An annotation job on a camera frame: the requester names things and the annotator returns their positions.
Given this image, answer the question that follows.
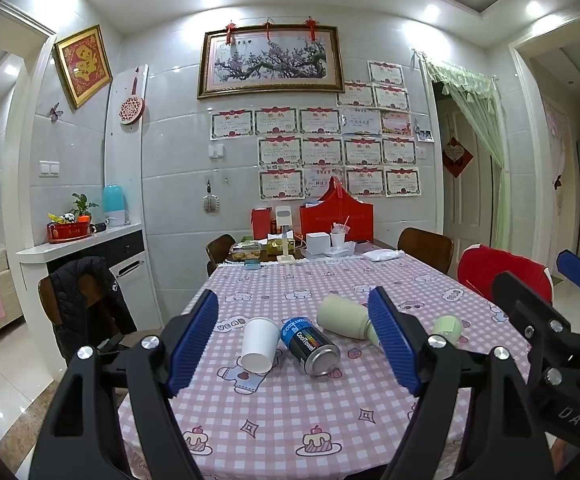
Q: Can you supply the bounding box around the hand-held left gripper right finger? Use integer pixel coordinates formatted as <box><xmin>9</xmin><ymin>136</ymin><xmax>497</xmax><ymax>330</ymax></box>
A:
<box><xmin>367</xmin><ymin>287</ymin><xmax>556</xmax><ymax>480</ymax></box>

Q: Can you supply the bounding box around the white door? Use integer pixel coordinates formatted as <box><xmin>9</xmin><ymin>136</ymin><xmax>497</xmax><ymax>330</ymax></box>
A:
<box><xmin>438</xmin><ymin>105</ymin><xmax>496</xmax><ymax>257</ymax></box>

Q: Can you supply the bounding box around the chair with red cover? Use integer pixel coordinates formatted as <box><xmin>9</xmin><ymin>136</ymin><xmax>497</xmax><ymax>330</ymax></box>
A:
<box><xmin>457</xmin><ymin>244</ymin><xmax>554</xmax><ymax>307</ymax></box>

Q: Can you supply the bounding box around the red round tray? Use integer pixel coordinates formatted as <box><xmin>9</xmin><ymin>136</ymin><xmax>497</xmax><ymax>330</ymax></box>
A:
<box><xmin>46</xmin><ymin>221</ymin><xmax>94</xmax><ymax>244</ymax></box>

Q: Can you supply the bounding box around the round hanging wall ornament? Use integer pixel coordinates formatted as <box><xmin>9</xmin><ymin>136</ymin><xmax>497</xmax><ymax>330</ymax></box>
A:
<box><xmin>202</xmin><ymin>180</ymin><xmax>219</xmax><ymax>214</ymax></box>

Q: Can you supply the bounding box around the framed blossom painting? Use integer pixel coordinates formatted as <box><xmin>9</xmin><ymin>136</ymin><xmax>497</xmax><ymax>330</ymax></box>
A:
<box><xmin>197</xmin><ymin>25</ymin><xmax>345</xmax><ymax>100</ymax></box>

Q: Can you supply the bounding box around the group of award certificates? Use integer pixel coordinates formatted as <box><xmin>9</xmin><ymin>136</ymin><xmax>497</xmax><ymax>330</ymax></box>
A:
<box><xmin>210</xmin><ymin>60</ymin><xmax>421</xmax><ymax>200</ymax></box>

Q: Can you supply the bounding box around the white desk lamp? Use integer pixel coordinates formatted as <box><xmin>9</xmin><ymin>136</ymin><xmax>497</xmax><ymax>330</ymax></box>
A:
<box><xmin>275</xmin><ymin>206</ymin><xmax>297</xmax><ymax>265</ymax></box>

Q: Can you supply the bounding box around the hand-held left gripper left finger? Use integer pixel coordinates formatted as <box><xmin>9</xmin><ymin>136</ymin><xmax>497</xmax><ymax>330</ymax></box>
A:
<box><xmin>29</xmin><ymin>290</ymin><xmax>219</xmax><ymax>480</ymax></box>

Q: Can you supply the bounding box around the wooden chair with jacket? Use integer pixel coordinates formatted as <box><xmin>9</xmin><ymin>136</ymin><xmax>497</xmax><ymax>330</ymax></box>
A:
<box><xmin>38</xmin><ymin>260</ymin><xmax>123</xmax><ymax>363</ymax></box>

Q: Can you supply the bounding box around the beige insulated bottle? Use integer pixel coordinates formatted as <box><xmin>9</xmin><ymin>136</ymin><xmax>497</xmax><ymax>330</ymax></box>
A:
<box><xmin>316</xmin><ymin>294</ymin><xmax>383</xmax><ymax>347</ymax></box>

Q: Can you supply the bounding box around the red gift bag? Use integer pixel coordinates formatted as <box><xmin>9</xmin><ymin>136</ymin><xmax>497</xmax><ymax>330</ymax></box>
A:
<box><xmin>299</xmin><ymin>177</ymin><xmax>375</xmax><ymax>244</ymax></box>

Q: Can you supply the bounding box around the blue humidifier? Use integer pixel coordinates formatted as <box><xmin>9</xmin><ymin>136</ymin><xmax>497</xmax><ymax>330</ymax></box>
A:
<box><xmin>102</xmin><ymin>184</ymin><xmax>132</xmax><ymax>229</ymax></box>

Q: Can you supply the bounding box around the white wall panel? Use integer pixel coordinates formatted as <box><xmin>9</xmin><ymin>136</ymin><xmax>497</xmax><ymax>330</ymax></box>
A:
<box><xmin>103</xmin><ymin>64</ymin><xmax>149</xmax><ymax>232</ymax></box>

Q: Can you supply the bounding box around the white square box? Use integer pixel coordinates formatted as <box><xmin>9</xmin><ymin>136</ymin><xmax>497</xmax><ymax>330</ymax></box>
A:
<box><xmin>306</xmin><ymin>232</ymin><xmax>332</xmax><ymax>257</ymax></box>

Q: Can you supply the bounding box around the green lace curtain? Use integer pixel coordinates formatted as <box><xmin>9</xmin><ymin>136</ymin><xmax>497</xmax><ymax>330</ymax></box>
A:
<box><xmin>421</xmin><ymin>51</ymin><xmax>514</xmax><ymax>263</ymax></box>

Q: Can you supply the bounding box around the blue metal can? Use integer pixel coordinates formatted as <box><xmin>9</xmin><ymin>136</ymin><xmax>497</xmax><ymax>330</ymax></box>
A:
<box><xmin>280</xmin><ymin>316</ymin><xmax>341</xmax><ymax>377</ymax></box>

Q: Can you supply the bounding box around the red box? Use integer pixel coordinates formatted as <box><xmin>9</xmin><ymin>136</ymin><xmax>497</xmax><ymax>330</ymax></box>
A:
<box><xmin>251</xmin><ymin>207</ymin><xmax>273</xmax><ymax>241</ymax></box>

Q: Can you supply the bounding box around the small pale green cup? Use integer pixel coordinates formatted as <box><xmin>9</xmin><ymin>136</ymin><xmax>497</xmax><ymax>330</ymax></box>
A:
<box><xmin>432</xmin><ymin>315</ymin><xmax>464</xmax><ymax>345</ymax></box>

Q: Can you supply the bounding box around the white plastic bag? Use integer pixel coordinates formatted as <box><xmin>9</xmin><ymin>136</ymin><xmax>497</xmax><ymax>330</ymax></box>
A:
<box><xmin>362</xmin><ymin>248</ymin><xmax>403</xmax><ymax>263</ymax></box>

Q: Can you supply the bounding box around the red diamond door decoration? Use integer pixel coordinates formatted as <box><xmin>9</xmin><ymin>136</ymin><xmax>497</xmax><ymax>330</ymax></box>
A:
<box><xmin>442</xmin><ymin>135</ymin><xmax>474</xmax><ymax>180</ymax></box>

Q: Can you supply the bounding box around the pink checked tablecloth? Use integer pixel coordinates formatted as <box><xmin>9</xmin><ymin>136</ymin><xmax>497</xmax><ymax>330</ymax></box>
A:
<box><xmin>119</xmin><ymin>252</ymin><xmax>533</xmax><ymax>480</ymax></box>

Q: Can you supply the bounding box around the pink wall hanging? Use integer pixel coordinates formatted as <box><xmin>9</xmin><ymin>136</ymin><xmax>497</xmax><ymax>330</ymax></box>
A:
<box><xmin>541</xmin><ymin>96</ymin><xmax>571</xmax><ymax>207</ymax></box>

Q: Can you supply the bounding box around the plastic cup with straw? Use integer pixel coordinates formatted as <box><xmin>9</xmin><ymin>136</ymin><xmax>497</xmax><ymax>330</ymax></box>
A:
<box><xmin>331</xmin><ymin>216</ymin><xmax>351</xmax><ymax>251</ymax></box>

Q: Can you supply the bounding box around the gold framed red calligraphy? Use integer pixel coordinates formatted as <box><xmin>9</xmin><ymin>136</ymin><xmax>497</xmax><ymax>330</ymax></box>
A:
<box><xmin>52</xmin><ymin>25</ymin><xmax>114</xmax><ymax>110</ymax></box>

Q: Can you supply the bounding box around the brown wooden chair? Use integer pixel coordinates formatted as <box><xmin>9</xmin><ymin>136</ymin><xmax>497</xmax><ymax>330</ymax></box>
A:
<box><xmin>398</xmin><ymin>227</ymin><xmax>454</xmax><ymax>277</ymax></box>
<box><xmin>206</xmin><ymin>233</ymin><xmax>237</xmax><ymax>277</ymax></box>

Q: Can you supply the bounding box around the white counter cabinet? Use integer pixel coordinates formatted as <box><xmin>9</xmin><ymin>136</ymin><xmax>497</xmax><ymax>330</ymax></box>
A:
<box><xmin>16</xmin><ymin>222</ymin><xmax>164</xmax><ymax>333</ymax></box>

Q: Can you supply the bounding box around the white paper cup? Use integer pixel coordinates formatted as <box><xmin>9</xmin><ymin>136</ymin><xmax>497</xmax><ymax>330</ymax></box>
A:
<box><xmin>240</xmin><ymin>316</ymin><xmax>281</xmax><ymax>375</ymax></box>

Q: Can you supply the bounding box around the small potted plant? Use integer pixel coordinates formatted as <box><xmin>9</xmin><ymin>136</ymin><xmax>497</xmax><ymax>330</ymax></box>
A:
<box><xmin>70</xmin><ymin>193</ymin><xmax>94</xmax><ymax>224</ymax></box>

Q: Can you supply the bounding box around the round wooden wall pendant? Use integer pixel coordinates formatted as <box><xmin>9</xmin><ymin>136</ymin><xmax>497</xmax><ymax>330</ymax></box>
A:
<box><xmin>120</xmin><ymin>76</ymin><xmax>147</xmax><ymax>126</ymax></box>

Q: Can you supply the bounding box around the black jacket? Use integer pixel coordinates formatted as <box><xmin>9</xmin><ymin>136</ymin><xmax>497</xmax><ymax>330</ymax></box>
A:
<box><xmin>50</xmin><ymin>256</ymin><xmax>139</xmax><ymax>363</ymax></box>

